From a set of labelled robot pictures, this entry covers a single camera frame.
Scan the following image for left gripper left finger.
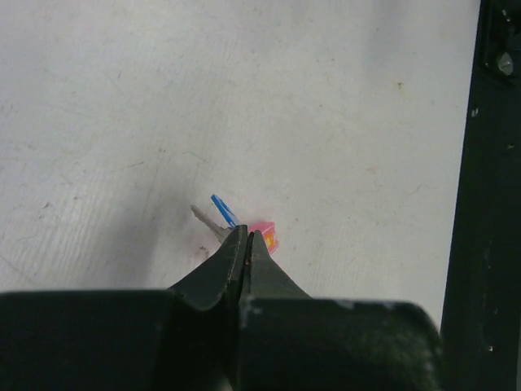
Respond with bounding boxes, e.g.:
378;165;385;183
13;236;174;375
169;226;247;312

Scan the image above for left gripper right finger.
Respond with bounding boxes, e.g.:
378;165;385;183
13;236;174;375
240;231;311;300

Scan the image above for pink keychain charm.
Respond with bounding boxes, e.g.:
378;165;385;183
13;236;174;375
248;221;280;255

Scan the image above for silver key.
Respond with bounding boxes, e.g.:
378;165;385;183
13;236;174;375
190;204;230;244

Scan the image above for blue capped key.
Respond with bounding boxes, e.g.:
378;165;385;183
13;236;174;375
211;195;240;228

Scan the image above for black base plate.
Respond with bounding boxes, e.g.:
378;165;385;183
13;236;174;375
441;1;520;390

